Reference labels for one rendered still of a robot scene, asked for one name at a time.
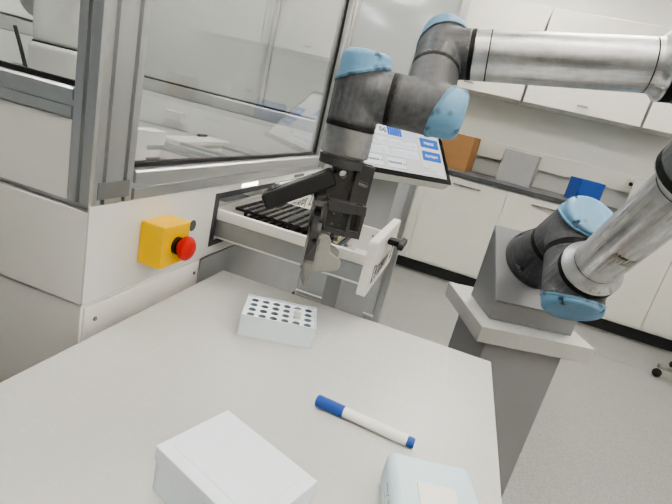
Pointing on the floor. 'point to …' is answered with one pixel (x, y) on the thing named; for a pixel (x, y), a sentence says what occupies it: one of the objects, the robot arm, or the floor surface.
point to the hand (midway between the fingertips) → (302, 273)
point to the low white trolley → (240, 401)
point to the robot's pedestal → (512, 368)
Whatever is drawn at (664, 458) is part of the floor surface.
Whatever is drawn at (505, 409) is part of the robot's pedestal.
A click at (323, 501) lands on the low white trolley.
